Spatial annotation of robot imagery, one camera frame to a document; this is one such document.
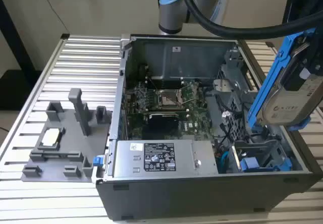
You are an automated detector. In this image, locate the silver power supply unit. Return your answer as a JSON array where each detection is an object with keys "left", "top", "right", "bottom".
[{"left": 112, "top": 140, "right": 219, "bottom": 178}]

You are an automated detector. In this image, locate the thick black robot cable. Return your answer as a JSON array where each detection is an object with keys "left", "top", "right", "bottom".
[{"left": 176, "top": 0, "right": 323, "bottom": 41}]

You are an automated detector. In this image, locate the hard disk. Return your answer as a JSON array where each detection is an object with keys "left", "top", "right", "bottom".
[{"left": 247, "top": 28, "right": 323, "bottom": 133}]

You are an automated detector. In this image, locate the blue disk carrier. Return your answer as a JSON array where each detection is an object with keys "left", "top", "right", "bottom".
[{"left": 239, "top": 157, "right": 291, "bottom": 172}]

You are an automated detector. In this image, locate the black floor unit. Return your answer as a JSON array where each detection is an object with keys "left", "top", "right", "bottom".
[{"left": 0, "top": 69, "right": 43, "bottom": 111}]

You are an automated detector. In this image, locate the black slanted post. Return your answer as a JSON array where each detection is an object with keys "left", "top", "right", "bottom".
[{"left": 0, "top": 0, "right": 35, "bottom": 74}]

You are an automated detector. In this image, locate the black open PC case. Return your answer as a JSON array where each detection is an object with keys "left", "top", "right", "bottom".
[{"left": 95, "top": 33, "right": 323, "bottom": 221}]

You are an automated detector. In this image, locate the black graphics card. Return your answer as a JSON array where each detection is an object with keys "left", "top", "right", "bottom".
[{"left": 147, "top": 111, "right": 181, "bottom": 140}]

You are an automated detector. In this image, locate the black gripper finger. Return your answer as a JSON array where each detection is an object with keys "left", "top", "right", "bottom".
[{"left": 309, "top": 28, "right": 323, "bottom": 77}]

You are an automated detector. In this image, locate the grey parts rack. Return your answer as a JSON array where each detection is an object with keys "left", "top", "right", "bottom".
[{"left": 21, "top": 87, "right": 113, "bottom": 183}]

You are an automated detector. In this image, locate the metal disk bay cage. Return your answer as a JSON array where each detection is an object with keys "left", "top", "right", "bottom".
[{"left": 213, "top": 47, "right": 260, "bottom": 144}]

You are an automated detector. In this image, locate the green motherboard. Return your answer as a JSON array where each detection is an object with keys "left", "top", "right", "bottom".
[{"left": 125, "top": 79, "right": 220, "bottom": 141}]

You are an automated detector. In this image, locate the blue data wire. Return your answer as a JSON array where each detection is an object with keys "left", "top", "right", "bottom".
[{"left": 217, "top": 150, "right": 232, "bottom": 173}]

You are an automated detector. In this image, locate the silver CPU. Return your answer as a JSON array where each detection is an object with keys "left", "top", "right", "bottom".
[{"left": 41, "top": 129, "right": 62, "bottom": 147}]

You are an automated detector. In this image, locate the CPU socket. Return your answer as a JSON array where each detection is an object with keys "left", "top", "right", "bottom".
[{"left": 155, "top": 89, "right": 184, "bottom": 108}]

